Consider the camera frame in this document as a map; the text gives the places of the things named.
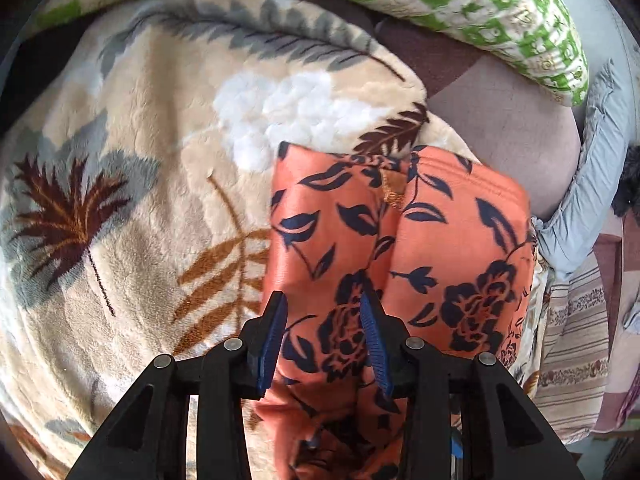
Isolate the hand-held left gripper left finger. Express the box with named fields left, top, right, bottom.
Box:
left=65, top=290, right=289, bottom=480

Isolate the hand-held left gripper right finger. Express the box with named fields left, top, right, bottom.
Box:
left=359, top=287, right=586, bottom=480

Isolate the orange floral shirt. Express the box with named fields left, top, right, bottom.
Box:
left=252, top=141, right=538, bottom=480

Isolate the leaf print plush blanket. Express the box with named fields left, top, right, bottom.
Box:
left=0, top=0, right=548, bottom=480

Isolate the striped floral blanket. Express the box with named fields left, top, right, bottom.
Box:
left=520, top=250, right=626, bottom=445

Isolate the mauve patchwork bed sheet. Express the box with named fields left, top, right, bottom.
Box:
left=370, top=15, right=640, bottom=433

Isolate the dark furry cloth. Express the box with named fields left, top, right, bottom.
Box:
left=611, top=145, right=640, bottom=218

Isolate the green checked pillow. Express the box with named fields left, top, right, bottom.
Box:
left=30, top=0, right=591, bottom=108

